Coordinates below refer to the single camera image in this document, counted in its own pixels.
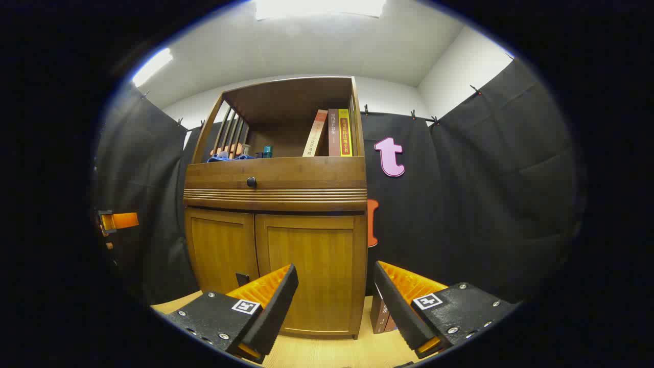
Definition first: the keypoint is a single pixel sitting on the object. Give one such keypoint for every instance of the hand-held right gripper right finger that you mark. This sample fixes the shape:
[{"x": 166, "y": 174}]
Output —
[{"x": 396, "y": 312}]

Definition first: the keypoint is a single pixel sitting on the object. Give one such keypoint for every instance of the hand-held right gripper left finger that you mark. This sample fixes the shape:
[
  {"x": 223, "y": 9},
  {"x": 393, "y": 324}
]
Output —
[{"x": 278, "y": 306}]

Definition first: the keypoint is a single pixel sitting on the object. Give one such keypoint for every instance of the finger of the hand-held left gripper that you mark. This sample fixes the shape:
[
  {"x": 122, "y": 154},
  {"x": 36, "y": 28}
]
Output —
[{"x": 122, "y": 221}]

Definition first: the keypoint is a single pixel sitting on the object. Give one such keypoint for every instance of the wooden shoe cabinet door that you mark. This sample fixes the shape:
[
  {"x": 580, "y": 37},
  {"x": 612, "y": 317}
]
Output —
[
  {"x": 219, "y": 250},
  {"x": 327, "y": 255}
]

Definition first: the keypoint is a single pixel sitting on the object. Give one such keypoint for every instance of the wooden double-door shoe cabinet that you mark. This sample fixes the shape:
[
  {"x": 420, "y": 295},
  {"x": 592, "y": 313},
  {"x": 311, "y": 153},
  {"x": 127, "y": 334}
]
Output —
[{"x": 286, "y": 176}]

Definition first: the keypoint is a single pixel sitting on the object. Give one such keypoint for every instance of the brown thick book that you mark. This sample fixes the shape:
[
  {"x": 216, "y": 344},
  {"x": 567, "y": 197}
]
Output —
[{"x": 391, "y": 324}]

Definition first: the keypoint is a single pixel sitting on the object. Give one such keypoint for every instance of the blue cloth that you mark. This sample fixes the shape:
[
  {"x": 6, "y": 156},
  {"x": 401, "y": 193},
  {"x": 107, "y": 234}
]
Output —
[{"x": 230, "y": 158}]

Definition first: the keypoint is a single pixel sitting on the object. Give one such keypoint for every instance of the peach coloured object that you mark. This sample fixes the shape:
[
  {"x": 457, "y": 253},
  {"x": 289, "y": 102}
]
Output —
[{"x": 227, "y": 150}]

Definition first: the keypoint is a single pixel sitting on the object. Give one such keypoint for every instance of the narrow ceiling light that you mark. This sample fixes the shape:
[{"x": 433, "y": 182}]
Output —
[{"x": 152, "y": 66}]

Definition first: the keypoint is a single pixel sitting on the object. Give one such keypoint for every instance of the beige red book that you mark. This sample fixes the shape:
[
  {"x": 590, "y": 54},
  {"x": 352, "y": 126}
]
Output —
[{"x": 315, "y": 133}]

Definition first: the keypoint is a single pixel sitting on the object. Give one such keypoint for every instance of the yellow book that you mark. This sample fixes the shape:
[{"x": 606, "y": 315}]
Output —
[{"x": 346, "y": 132}]

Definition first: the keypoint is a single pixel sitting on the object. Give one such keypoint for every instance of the wide ceiling light panel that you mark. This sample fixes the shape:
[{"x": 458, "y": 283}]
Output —
[{"x": 319, "y": 7}]

